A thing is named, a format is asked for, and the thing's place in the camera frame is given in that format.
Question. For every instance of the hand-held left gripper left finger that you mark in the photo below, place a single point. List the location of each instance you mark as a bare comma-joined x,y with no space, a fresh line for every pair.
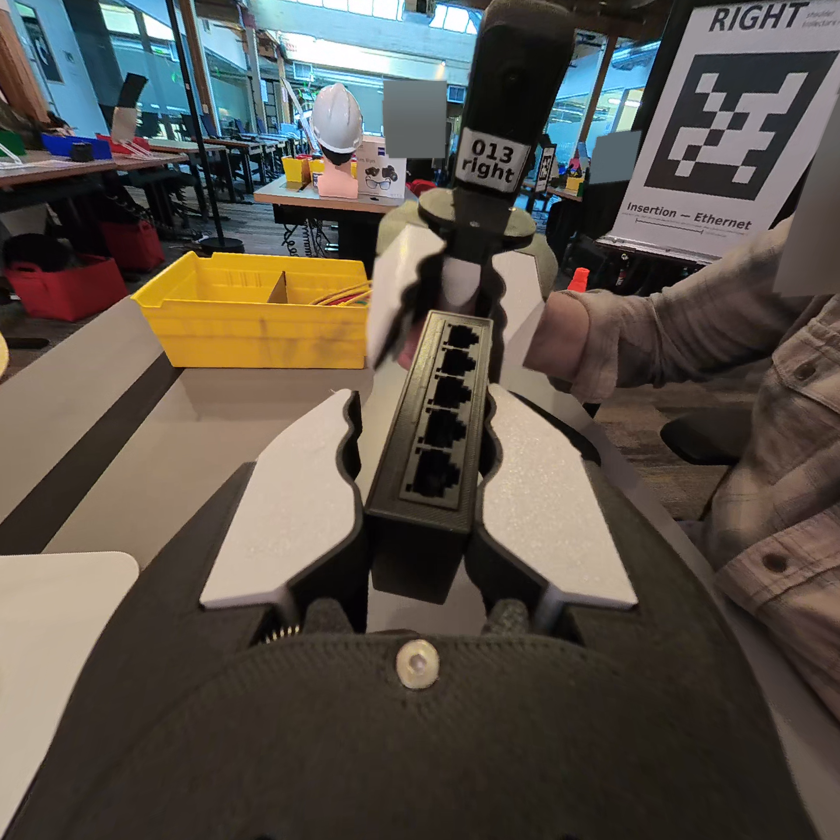
289,518

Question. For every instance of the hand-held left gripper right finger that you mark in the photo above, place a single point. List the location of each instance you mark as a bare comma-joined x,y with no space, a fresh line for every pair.
551,518

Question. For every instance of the black network switch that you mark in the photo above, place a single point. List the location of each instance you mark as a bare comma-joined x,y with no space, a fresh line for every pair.
433,426

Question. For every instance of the red bag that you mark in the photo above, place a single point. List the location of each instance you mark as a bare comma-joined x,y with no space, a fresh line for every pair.
65,292
134,246

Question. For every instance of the yellow plastic bin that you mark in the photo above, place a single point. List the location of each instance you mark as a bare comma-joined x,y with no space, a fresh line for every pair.
262,334

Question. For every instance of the black oval mesh pad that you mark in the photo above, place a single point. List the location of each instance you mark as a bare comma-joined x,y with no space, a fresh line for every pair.
702,439

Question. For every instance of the pink mannequin head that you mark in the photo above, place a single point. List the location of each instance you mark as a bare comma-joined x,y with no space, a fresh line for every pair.
338,180

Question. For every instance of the white mounting plate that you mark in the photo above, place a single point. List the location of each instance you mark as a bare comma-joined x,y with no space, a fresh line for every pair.
46,643

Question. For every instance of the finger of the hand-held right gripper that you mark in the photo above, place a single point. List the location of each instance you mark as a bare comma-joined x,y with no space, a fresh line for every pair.
522,289
394,275

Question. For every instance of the white printed glasses box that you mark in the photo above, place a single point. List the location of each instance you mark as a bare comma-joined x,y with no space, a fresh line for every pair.
380,154

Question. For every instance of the black floor pole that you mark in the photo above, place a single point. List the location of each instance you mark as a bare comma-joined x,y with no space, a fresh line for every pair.
223,246

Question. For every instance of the white marker sign board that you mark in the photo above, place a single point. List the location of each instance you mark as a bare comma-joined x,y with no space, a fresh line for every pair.
656,131

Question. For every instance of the person's right hand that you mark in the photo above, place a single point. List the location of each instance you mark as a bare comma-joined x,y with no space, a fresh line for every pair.
558,341

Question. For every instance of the background instruction stand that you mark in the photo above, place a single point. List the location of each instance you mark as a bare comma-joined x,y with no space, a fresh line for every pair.
124,124

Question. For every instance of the small blue bin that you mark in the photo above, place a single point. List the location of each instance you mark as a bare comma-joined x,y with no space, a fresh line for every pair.
59,144

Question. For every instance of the white hard hat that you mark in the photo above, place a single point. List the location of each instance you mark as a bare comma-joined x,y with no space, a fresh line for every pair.
336,115

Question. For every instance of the small green bin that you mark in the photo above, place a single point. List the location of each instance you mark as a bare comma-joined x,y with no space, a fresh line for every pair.
10,144

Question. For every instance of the wooden work table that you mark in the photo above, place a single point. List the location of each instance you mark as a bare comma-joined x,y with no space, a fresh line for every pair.
65,164
295,193

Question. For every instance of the small yellow bin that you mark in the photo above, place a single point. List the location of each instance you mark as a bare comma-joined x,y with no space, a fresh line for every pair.
296,170

